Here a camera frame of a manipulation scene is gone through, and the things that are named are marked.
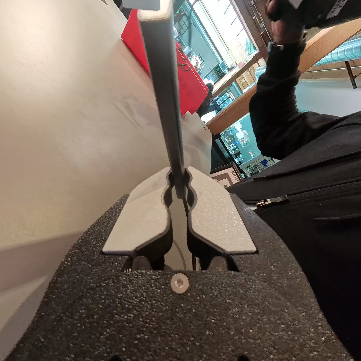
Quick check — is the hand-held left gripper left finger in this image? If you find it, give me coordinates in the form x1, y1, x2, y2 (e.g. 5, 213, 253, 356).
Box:
102, 167, 173, 264

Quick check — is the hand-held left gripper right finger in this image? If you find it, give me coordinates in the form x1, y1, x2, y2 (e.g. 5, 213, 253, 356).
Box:
185, 166, 257, 267

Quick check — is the black hub cable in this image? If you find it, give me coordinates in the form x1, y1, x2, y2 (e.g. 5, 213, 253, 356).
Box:
183, 196, 198, 270

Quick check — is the red plastic bin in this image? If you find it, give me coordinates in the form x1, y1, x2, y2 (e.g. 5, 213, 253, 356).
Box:
121, 8, 210, 115

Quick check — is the grey usb hub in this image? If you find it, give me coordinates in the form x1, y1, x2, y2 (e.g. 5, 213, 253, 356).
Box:
138, 0, 188, 199

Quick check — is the person's right forearm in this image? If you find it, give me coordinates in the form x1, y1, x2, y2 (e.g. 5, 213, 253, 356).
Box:
249, 37, 339, 158

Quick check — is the person's right hand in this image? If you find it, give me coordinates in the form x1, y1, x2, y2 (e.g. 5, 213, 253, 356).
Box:
266, 0, 306, 47

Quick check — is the black framed printed sign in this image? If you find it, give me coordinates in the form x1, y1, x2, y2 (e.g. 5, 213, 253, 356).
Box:
210, 163, 243, 190

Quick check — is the person's black jacket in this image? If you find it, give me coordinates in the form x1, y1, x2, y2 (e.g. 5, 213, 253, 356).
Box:
226, 111, 361, 359

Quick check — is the wooden beam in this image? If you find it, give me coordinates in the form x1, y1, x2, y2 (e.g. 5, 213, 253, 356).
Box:
205, 18, 361, 135

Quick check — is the silver ventilation duct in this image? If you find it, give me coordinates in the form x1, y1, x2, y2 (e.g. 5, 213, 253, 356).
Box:
317, 37, 361, 65

